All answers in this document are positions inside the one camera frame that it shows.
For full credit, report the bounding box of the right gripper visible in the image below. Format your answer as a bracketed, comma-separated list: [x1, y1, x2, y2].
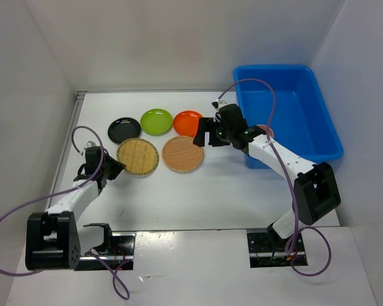
[192, 117, 233, 147]

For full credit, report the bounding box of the green-rimmed bamboo tray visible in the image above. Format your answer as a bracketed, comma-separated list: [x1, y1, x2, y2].
[116, 138, 160, 176]

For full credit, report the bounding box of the pink plastic cup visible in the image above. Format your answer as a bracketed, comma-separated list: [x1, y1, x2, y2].
[257, 124, 274, 138]

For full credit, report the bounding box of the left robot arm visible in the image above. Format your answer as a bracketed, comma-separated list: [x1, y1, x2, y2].
[25, 146, 126, 271]

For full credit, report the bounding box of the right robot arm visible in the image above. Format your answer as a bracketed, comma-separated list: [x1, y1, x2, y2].
[193, 101, 341, 253]

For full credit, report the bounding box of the blue plastic bin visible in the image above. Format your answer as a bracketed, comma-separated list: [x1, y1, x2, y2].
[233, 64, 343, 163]

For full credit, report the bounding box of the orange plastic plate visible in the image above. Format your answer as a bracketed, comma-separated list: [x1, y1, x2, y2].
[173, 110, 202, 137]

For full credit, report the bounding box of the brown woven bamboo tray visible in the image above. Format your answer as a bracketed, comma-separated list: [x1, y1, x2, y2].
[161, 136, 204, 173]

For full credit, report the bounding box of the black plastic plate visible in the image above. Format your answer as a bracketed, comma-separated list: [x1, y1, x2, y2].
[107, 117, 141, 144]

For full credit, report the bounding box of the green plastic plate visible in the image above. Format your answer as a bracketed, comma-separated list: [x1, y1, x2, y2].
[140, 108, 173, 136]

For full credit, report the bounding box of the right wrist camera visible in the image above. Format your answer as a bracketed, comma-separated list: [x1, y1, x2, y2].
[211, 99, 227, 117]

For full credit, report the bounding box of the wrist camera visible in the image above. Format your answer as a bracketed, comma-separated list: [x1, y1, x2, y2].
[211, 99, 227, 117]
[79, 140, 97, 156]

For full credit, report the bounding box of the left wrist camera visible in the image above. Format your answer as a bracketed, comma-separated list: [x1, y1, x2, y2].
[79, 140, 97, 156]

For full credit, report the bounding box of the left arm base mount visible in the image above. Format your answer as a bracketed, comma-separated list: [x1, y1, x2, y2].
[75, 231, 137, 272]

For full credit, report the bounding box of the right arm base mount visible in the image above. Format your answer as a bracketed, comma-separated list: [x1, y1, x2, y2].
[246, 228, 308, 268]

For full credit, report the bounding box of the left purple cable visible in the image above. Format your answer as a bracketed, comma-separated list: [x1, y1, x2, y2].
[0, 126, 130, 300]

